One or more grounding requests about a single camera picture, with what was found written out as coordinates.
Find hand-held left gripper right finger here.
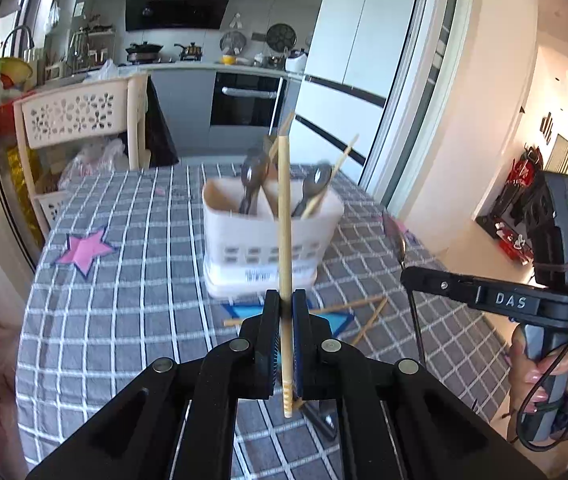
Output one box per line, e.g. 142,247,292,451
291,289,548,480

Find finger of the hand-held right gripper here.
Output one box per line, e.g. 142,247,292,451
400,265,480,307

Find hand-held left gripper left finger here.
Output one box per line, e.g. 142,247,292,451
26,290,282,480

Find white plastic utensil holder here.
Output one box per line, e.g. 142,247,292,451
201,177,346,302

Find person's right hand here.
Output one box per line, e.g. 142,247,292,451
507,332,568,414

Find black utensil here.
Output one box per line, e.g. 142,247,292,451
303,400,339,442

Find grey checked tablecloth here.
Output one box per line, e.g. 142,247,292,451
16,162,513,480

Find black built-in oven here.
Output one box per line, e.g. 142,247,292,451
210,71,285,129

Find black hanging bag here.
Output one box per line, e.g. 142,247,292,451
144,77,180,167

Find white refrigerator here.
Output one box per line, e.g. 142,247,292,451
294,0,425,182

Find grey kitchen counter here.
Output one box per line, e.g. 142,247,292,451
118,60,305,162

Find clear plastic bags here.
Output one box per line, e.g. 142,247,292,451
58,136,130,182

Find white rice cooker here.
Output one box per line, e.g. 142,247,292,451
284,48,309,74

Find yellow cooking pot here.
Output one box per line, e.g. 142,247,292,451
173,42,204,60

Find round grey pan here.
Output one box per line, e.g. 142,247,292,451
219,30,247,55

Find white storage trolley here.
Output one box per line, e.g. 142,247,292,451
12,73,153,241

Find gold foil item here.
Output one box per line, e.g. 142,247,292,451
6,144,35,212

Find round pan with holes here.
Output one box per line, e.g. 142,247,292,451
266,22,297,49

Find black wok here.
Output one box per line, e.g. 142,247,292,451
124,41,164,64

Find white plastic bag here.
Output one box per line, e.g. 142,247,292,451
86,58,125,81

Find metal kettle rack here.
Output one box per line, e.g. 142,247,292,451
66,25,117,69

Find red container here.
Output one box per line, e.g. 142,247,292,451
0,94,20,137

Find black range hood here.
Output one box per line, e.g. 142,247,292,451
124,0,229,32

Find kitchen faucet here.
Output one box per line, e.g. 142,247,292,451
0,24,35,61

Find wall shelf with red items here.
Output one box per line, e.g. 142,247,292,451
476,144,546,264

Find striped wall frame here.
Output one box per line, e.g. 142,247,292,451
543,132,568,174

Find black cable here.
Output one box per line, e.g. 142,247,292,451
516,260,568,449

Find sliding door frame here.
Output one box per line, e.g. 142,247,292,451
0,0,466,273

